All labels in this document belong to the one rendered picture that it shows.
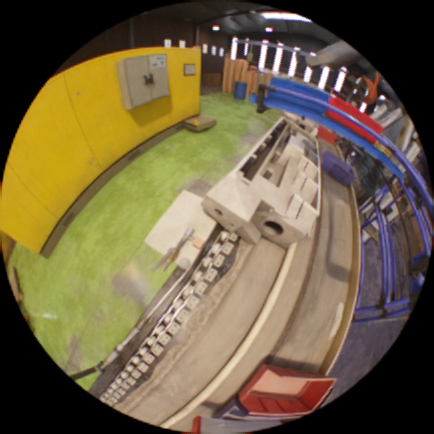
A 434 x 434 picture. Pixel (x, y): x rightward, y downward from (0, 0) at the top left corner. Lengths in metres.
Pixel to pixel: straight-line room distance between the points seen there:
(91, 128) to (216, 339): 2.33
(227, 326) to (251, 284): 0.19
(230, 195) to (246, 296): 0.37
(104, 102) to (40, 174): 1.19
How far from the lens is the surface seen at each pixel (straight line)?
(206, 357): 0.60
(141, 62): 2.30
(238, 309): 0.56
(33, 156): 2.16
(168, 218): 0.60
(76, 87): 2.18
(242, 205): 0.43
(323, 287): 0.76
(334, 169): 1.35
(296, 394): 0.90
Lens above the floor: 1.29
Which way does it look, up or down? 59 degrees down
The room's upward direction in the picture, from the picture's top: 6 degrees clockwise
